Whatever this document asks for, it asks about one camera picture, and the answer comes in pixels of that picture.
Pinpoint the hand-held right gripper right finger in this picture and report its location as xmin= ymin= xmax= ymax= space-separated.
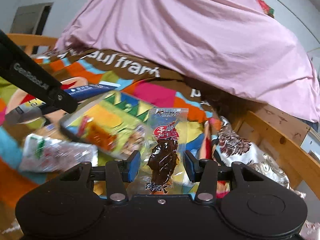
xmin=184 ymin=151 xmax=265 ymax=203

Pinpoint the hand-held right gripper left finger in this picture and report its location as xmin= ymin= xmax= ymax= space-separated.
xmin=59 ymin=151 xmax=141 ymax=203

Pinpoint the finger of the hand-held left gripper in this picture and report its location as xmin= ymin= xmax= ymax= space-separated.
xmin=50 ymin=84 xmax=78 ymax=114

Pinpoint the blue white small packet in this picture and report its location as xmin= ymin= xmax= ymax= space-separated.
xmin=63 ymin=84 xmax=118 ymax=101

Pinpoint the clear meat snack packet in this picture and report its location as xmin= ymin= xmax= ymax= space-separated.
xmin=139 ymin=107 xmax=190 ymax=196

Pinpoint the orange snack packet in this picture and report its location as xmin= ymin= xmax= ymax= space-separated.
xmin=81 ymin=116 xmax=118 ymax=152

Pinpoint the dinosaur print tin box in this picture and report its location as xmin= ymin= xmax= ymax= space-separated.
xmin=59 ymin=90 xmax=157 ymax=160

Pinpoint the grey door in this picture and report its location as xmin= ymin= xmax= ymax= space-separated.
xmin=9 ymin=2 xmax=54 ymax=34

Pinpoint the floral satin cloth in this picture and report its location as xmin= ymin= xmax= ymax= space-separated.
xmin=210 ymin=115 xmax=307 ymax=199

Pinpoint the green white snack packet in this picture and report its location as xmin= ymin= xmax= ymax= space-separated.
xmin=19 ymin=133 xmax=98 ymax=173

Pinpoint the colourful printed blanket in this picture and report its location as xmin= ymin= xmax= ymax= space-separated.
xmin=0 ymin=47 xmax=225 ymax=230

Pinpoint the white cabinet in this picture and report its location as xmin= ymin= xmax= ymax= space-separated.
xmin=300 ymin=127 xmax=320 ymax=167

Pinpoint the pink bedsheet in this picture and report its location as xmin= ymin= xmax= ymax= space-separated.
xmin=54 ymin=0 xmax=320 ymax=123

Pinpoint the red flowered cloth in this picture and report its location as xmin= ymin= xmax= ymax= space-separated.
xmin=256 ymin=0 xmax=275 ymax=18

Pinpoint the wooden bed frame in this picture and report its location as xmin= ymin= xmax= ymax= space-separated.
xmin=6 ymin=33 xmax=320 ymax=197

